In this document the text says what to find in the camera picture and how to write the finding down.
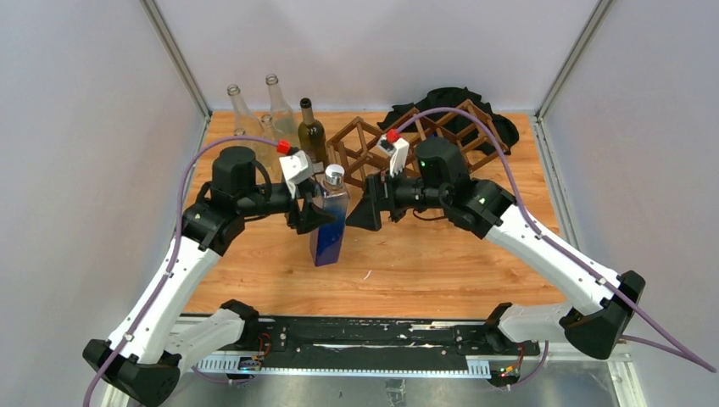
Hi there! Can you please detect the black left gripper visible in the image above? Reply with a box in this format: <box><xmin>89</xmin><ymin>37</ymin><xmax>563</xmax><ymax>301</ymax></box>
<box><xmin>237</xmin><ymin>176</ymin><xmax>337</xmax><ymax>232</ymax></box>

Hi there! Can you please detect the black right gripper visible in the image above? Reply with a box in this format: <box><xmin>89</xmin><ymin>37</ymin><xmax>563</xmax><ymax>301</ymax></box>
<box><xmin>345</xmin><ymin>161</ymin><xmax>449</xmax><ymax>232</ymax></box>

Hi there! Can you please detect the blue label clear bottle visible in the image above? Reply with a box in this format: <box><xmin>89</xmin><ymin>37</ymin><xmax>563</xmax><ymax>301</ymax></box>
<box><xmin>309</xmin><ymin>164</ymin><xmax>350</xmax><ymax>267</ymax></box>

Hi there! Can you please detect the slim clear bottle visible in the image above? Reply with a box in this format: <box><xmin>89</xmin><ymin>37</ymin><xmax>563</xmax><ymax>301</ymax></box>
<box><xmin>259</xmin><ymin>114</ymin><xmax>281</xmax><ymax>174</ymax></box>

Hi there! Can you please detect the dark green wine bottle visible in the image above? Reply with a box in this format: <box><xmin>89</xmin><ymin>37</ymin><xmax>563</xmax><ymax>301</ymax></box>
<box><xmin>298</xmin><ymin>98</ymin><xmax>330</xmax><ymax>168</ymax></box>

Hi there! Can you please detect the clear glass bottle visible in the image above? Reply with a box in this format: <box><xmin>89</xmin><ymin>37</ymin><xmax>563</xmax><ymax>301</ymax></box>
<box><xmin>265</xmin><ymin>74</ymin><xmax>298</xmax><ymax>137</ymax></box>

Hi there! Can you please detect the clear bottle black label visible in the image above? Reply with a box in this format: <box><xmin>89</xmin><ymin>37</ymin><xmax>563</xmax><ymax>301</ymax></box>
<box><xmin>226</xmin><ymin>84</ymin><xmax>264</xmax><ymax>137</ymax></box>

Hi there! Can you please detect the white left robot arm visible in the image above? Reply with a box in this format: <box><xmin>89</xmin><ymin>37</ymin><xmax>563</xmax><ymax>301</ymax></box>
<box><xmin>82</xmin><ymin>142</ymin><xmax>333</xmax><ymax>406</ymax></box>

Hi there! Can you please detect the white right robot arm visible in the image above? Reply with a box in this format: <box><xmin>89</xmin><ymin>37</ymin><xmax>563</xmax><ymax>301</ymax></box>
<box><xmin>346</xmin><ymin>173</ymin><xmax>646</xmax><ymax>360</ymax></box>

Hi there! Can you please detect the brown wooden wine rack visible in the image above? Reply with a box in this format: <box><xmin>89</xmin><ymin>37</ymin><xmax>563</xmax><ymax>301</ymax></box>
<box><xmin>326</xmin><ymin>99</ymin><xmax>518</xmax><ymax>187</ymax></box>

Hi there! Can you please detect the black cloth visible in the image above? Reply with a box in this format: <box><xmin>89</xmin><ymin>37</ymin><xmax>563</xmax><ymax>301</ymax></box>
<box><xmin>376</xmin><ymin>86</ymin><xmax>520</xmax><ymax>155</ymax></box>

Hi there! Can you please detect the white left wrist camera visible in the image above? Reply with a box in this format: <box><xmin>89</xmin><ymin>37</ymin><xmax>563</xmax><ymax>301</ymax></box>
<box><xmin>279</xmin><ymin>150</ymin><xmax>314</xmax><ymax>198</ymax></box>

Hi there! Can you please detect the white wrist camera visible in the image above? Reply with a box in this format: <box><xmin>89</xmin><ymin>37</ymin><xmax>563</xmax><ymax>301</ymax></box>
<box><xmin>279</xmin><ymin>150</ymin><xmax>314</xmax><ymax>198</ymax></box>
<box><xmin>378</xmin><ymin>129</ymin><xmax>410</xmax><ymax>176</ymax></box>

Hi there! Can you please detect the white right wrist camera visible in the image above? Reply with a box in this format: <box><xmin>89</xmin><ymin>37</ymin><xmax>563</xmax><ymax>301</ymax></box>
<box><xmin>378</xmin><ymin>129</ymin><xmax>410</xmax><ymax>176</ymax></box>

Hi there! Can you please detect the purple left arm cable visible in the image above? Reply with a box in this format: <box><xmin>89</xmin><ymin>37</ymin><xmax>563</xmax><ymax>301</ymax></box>
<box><xmin>81</xmin><ymin>136</ymin><xmax>292</xmax><ymax>407</ymax></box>

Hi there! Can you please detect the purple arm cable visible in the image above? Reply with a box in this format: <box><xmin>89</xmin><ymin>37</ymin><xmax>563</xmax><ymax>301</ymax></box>
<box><xmin>386</xmin><ymin>106</ymin><xmax>718</xmax><ymax>374</ymax></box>
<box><xmin>81</xmin><ymin>136</ymin><xmax>292</xmax><ymax>407</ymax></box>

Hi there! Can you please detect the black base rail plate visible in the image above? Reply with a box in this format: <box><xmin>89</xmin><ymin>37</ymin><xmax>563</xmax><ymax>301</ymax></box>
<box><xmin>222</xmin><ymin>315</ymin><xmax>540</xmax><ymax>373</ymax></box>

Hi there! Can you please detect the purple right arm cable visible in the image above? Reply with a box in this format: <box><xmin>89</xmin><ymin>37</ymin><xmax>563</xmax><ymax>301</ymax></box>
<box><xmin>386</xmin><ymin>106</ymin><xmax>718</xmax><ymax>374</ymax></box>

